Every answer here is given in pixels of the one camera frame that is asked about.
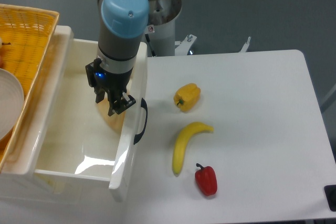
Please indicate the white drawer cabinet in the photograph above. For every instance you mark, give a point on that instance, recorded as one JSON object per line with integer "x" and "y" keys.
{"x": 20, "y": 182}

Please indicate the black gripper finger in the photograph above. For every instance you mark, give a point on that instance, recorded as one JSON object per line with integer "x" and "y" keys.
{"x": 111, "y": 99}
{"x": 99, "y": 94}

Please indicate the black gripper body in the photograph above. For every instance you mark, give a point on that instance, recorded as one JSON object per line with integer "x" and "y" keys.
{"x": 101, "y": 78}

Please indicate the yellow bell pepper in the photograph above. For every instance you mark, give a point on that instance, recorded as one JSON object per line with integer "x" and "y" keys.
{"x": 187, "y": 96}

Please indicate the black drawer handle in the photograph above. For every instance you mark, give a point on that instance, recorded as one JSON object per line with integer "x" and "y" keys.
{"x": 142, "y": 121}

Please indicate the yellow banana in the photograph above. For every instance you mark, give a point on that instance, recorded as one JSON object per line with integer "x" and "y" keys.
{"x": 182, "y": 141}

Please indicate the white ribbed bowl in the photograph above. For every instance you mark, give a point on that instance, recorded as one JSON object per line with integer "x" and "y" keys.
{"x": 12, "y": 100}

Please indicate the red bell pepper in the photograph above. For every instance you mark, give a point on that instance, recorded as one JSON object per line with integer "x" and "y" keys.
{"x": 206, "y": 180}

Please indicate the black device at table edge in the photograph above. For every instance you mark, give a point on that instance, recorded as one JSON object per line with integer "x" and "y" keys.
{"x": 330, "y": 193}

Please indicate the upper white drawer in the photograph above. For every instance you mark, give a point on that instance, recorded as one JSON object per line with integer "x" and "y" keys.
{"x": 80, "y": 147}

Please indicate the white metal mounting bracket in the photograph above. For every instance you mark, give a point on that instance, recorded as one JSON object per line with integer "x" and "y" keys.
{"x": 185, "y": 47}

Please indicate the triangle toasted bread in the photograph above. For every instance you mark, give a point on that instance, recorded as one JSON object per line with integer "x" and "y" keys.
{"x": 115, "y": 122}

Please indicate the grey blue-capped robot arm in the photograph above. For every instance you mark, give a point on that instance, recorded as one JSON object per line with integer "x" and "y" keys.
{"x": 122, "y": 25}

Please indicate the yellow woven basket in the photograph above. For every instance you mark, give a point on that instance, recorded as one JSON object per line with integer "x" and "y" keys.
{"x": 29, "y": 31}

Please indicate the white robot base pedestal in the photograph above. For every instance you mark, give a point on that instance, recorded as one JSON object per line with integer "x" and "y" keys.
{"x": 160, "y": 32}

